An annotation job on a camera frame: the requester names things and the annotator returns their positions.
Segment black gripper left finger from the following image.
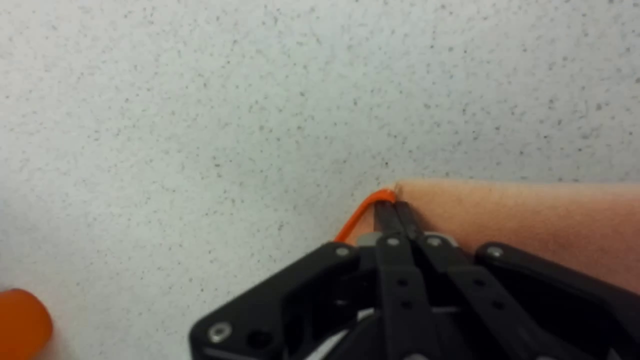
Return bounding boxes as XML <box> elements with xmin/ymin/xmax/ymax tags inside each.
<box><xmin>188</xmin><ymin>200</ymin><xmax>438</xmax><ymax>360</ymax></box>

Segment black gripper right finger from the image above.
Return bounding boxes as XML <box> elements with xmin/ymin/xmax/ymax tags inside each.
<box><xmin>395</xmin><ymin>200</ymin><xmax>640</xmax><ymax>360</ymax></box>

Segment orange microfiber cloth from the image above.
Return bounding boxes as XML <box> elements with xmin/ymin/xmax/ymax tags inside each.
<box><xmin>332</xmin><ymin>175</ymin><xmax>640</xmax><ymax>296</ymax></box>

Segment orange plastic cup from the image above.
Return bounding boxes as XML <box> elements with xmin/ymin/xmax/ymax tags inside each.
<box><xmin>0</xmin><ymin>286</ymin><xmax>57</xmax><ymax>360</ymax></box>

